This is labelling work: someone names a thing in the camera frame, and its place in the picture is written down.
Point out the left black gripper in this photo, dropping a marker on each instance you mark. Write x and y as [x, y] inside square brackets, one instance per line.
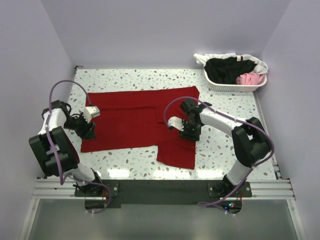
[87, 131]

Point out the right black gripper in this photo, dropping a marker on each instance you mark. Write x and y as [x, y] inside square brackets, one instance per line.
[185, 134]

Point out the red t shirt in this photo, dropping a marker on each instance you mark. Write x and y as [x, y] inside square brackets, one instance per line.
[136, 119]

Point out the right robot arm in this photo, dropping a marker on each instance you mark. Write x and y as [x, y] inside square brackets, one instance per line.
[250, 141]

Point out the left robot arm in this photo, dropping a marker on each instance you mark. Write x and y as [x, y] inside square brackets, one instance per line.
[54, 150]

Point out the white laundry basket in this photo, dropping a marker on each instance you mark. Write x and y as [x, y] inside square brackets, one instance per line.
[233, 87]

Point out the black garment in basket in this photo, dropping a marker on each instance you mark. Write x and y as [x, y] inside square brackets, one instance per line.
[225, 71]

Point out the pink garment in basket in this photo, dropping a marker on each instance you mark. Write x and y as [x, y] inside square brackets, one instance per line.
[250, 79]

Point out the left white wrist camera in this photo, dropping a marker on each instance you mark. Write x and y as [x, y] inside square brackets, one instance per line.
[91, 112]

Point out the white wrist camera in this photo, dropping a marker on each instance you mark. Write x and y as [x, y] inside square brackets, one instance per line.
[175, 123]
[91, 112]

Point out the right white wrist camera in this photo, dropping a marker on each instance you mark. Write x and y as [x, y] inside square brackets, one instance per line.
[175, 123]

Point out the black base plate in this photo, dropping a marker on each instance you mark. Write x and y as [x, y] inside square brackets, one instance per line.
[150, 192]

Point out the aluminium frame rail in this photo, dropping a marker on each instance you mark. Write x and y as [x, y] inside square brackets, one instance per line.
[260, 189]

